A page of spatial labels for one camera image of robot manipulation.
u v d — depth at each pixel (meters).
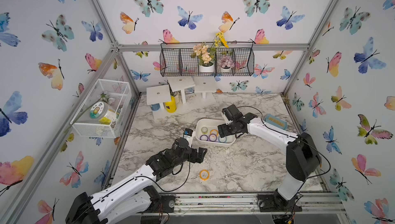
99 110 0.63
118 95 0.78
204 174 0.83
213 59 0.90
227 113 0.72
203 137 0.96
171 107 1.02
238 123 0.64
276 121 1.04
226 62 0.87
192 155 0.68
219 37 0.82
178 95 1.08
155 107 1.06
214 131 0.98
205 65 0.91
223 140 0.95
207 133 0.98
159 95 0.99
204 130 0.99
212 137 0.96
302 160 0.46
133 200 0.57
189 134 0.68
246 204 0.75
